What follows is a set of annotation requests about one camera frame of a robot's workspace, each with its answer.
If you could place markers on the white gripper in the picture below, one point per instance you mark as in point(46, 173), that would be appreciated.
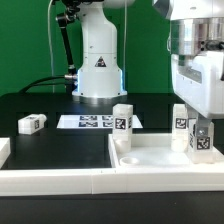
point(199, 82)

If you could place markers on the white square tabletop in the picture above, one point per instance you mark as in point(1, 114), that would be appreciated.
point(147, 151)

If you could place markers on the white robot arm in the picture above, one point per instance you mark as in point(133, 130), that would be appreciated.
point(196, 45)

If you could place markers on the white marker base plate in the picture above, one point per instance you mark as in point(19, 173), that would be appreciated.
point(85, 122)

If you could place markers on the white front fence wall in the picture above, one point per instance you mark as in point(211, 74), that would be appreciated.
point(104, 181)

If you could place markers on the white fence wall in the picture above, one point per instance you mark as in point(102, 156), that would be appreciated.
point(5, 150)
point(104, 181)

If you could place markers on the white left fence wall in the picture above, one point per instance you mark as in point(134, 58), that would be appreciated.
point(5, 150)

